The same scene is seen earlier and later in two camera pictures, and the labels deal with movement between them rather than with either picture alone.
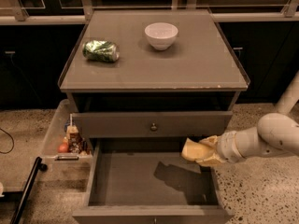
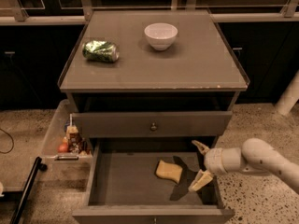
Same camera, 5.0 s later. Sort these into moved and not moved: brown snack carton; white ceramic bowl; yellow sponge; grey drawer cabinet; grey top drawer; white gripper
Moved: yellow sponge; white gripper
Not moved: grey top drawer; brown snack carton; white ceramic bowl; grey drawer cabinet
